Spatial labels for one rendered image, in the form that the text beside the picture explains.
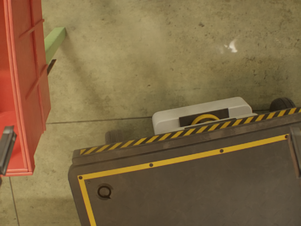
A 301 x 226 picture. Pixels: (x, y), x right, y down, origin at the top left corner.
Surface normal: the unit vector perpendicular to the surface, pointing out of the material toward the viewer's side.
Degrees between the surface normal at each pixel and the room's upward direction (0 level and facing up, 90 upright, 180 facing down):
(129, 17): 0
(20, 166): 90
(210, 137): 0
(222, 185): 0
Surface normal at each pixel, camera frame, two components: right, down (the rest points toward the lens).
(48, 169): 0.09, 0.30
